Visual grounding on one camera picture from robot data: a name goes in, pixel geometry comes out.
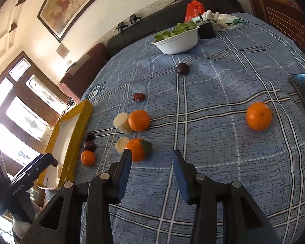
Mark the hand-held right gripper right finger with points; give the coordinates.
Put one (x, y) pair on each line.
(180, 175)

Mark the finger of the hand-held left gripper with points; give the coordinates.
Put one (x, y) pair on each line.
(34, 166)

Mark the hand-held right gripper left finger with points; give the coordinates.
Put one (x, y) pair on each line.
(125, 175)

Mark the dark passion fruit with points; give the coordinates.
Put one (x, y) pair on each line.
(89, 146)
(89, 136)
(55, 162)
(182, 69)

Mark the half green orange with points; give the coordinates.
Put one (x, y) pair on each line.
(139, 150)

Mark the yellow rimmed white tray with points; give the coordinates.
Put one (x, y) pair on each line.
(66, 144)

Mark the white sugarcane piece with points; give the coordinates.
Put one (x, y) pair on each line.
(121, 123)
(121, 145)
(60, 171)

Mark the small orange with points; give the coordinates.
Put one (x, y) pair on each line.
(88, 158)

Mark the blue plaid blanket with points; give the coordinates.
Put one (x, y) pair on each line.
(205, 137)

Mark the wooden glass door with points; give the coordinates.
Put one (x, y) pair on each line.
(20, 111)

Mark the red date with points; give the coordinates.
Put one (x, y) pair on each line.
(138, 97)

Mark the large orange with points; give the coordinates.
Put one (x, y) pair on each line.
(259, 116)

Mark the brown bolster pillow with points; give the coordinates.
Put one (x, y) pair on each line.
(83, 70)

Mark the white bowl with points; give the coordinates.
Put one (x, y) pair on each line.
(179, 43)

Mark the green lettuce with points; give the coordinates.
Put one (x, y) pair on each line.
(174, 31)

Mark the black cup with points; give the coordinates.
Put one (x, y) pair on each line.
(206, 31)

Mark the black clip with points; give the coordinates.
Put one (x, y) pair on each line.
(122, 26)
(135, 19)

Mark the black sofa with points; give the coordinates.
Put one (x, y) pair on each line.
(147, 28)

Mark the black smartphone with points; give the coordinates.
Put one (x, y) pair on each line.
(303, 90)

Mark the white gloves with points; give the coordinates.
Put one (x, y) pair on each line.
(219, 18)

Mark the red plastic bag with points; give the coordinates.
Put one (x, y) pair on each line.
(194, 10)

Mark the framed painting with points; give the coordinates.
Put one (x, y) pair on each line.
(73, 2)

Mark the wooden brick cabinet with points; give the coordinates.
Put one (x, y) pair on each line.
(287, 20)

